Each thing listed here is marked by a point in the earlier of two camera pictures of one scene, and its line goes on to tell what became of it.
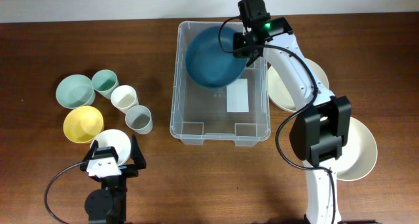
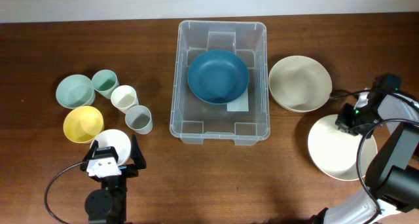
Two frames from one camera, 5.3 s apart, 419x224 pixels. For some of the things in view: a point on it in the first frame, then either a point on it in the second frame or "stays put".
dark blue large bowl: x=209 y=57 to x=218 y=76
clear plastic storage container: x=237 y=112 stays put
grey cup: x=139 y=118 stays put
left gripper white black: x=131 y=169 stays put
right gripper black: x=237 y=38 to x=342 y=121
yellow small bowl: x=83 y=124 stays put
